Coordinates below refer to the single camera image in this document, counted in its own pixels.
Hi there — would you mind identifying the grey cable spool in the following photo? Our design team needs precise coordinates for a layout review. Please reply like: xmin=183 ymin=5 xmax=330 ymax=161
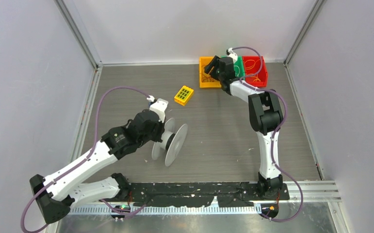
xmin=151 ymin=118 xmax=188 ymax=166

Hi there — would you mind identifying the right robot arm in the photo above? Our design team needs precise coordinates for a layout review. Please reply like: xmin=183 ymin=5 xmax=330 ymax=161
xmin=204 ymin=56 xmax=285 ymax=199

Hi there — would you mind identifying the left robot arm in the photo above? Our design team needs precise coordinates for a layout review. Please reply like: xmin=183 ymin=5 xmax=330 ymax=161
xmin=29 ymin=106 xmax=165 ymax=224

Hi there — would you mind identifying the orange bin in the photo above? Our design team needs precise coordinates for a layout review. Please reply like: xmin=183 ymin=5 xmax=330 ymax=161
xmin=199 ymin=56 xmax=221 ymax=88

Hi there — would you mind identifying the green bin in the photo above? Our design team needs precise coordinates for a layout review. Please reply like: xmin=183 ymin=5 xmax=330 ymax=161
xmin=234 ymin=57 xmax=245 ymax=78

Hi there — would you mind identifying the red bin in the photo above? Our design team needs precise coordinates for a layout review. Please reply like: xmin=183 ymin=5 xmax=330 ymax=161
xmin=242 ymin=56 xmax=268 ymax=88

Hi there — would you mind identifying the yellow toy brick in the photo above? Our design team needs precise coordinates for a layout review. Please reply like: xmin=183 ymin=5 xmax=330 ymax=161
xmin=174 ymin=85 xmax=194 ymax=106

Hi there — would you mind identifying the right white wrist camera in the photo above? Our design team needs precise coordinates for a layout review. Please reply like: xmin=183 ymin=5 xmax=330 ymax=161
xmin=226 ymin=48 xmax=238 ymax=63

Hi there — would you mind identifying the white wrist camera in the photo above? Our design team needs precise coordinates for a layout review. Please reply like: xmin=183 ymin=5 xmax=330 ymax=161
xmin=226 ymin=48 xmax=238 ymax=63
xmin=146 ymin=95 xmax=169 ymax=123

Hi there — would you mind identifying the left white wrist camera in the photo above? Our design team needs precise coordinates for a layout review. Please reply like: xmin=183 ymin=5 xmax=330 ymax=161
xmin=146 ymin=95 xmax=169 ymax=123

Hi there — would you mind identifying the orange wire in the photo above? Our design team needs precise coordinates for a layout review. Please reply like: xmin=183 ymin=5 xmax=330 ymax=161
xmin=245 ymin=59 xmax=266 ymax=83

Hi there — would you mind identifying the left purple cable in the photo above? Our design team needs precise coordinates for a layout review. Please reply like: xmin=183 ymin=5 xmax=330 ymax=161
xmin=20 ymin=86 xmax=150 ymax=233

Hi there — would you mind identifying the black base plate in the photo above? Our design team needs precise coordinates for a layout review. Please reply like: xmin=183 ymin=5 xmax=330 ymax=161
xmin=129 ymin=182 xmax=290 ymax=208

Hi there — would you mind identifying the left aluminium frame post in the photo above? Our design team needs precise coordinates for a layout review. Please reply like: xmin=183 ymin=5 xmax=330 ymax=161
xmin=54 ymin=0 xmax=103 ymax=69

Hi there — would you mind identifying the aluminium frame post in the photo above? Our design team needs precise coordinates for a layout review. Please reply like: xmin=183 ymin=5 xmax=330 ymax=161
xmin=283 ymin=0 xmax=326 ymax=67
xmin=54 ymin=0 xmax=103 ymax=69

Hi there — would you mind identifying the slotted cable duct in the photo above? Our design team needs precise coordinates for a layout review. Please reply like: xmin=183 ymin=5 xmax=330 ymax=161
xmin=69 ymin=204 xmax=261 ymax=215

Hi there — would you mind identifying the right aluminium frame post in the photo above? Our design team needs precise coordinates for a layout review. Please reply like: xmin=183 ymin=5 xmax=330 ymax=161
xmin=283 ymin=0 xmax=326 ymax=67

